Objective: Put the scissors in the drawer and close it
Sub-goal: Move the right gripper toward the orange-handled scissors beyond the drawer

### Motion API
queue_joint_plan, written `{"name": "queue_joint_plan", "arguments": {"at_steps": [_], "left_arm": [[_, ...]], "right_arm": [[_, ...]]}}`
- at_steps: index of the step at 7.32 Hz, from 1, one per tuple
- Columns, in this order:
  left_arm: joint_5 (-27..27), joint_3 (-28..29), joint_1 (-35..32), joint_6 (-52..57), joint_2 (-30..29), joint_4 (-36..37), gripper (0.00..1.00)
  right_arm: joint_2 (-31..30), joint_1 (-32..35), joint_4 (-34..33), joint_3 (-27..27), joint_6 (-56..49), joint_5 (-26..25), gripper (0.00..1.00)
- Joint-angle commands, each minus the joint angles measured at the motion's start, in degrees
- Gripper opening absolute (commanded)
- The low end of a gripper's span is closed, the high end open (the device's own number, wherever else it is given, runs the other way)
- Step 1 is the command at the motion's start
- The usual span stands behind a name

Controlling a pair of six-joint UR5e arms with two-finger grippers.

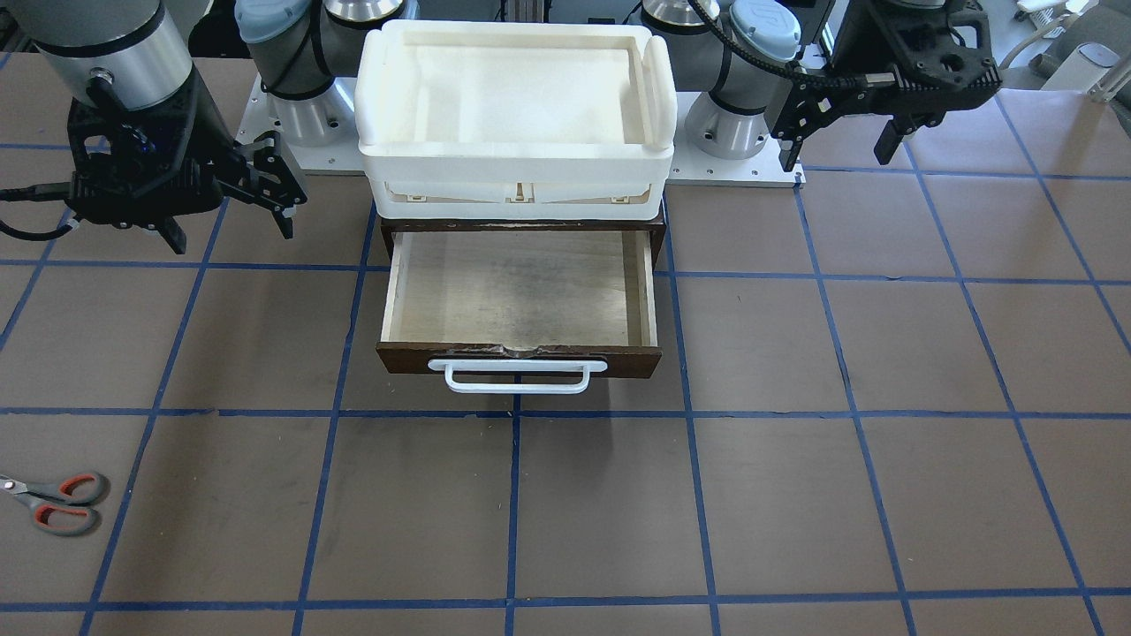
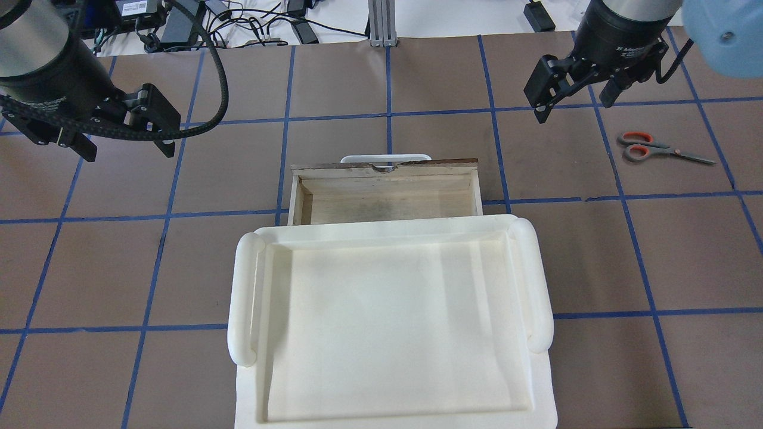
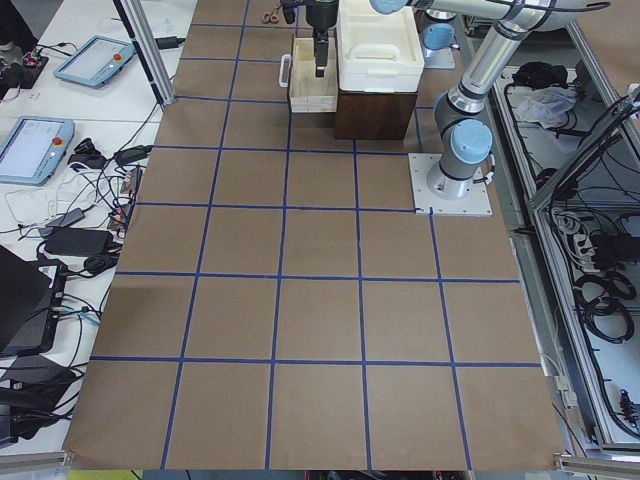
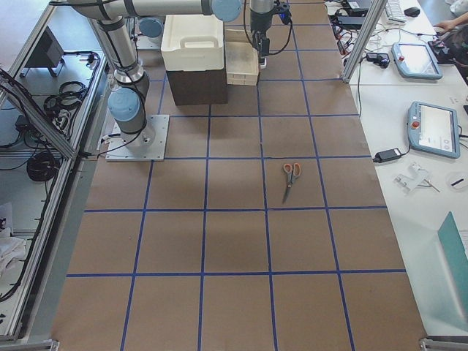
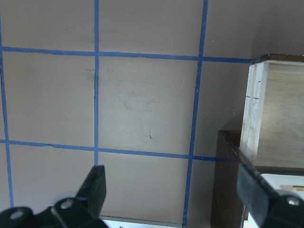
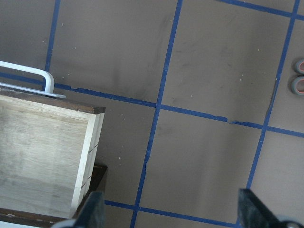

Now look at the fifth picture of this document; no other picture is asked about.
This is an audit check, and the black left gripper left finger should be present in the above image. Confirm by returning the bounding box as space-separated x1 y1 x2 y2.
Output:
51 165 106 228

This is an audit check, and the white plastic tray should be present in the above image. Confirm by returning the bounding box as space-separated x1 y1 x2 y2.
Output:
244 173 304 228

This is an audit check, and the light wooden drawer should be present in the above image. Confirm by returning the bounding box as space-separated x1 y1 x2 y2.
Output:
239 54 304 168

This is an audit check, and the dark brown wooden cabinet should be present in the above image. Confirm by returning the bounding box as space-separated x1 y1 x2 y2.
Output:
211 130 304 228

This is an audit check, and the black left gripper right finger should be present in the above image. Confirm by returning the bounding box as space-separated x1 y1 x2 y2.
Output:
237 163 304 228

